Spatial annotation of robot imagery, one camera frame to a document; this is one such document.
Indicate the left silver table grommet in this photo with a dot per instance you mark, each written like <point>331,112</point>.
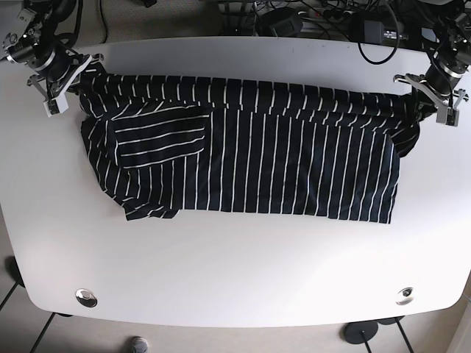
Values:
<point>86,298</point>

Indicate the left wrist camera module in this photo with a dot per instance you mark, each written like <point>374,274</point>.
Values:
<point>447,116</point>

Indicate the black round stand base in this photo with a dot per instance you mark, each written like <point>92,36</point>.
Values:
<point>357,333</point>

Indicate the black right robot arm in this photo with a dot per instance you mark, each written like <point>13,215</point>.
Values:
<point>43,39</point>

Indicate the grey shoe on floor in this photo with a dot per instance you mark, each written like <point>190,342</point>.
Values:
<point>139,345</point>

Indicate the navy white striped T-shirt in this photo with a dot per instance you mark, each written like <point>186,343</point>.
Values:
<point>162,144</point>

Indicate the silver table grommet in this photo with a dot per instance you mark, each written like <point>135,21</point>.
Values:
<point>405,296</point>
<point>86,298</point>

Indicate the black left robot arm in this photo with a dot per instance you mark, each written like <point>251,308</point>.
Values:
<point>443,30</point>

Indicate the right silver table grommet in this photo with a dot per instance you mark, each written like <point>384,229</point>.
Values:
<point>405,296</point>

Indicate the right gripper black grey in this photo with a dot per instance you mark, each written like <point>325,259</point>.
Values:
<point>57,72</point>

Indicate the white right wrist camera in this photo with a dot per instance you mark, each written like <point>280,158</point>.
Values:
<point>55,106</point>

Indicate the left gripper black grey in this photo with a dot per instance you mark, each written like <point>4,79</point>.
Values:
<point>437,87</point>

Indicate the black box under table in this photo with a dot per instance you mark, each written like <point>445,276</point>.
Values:
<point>283,22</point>

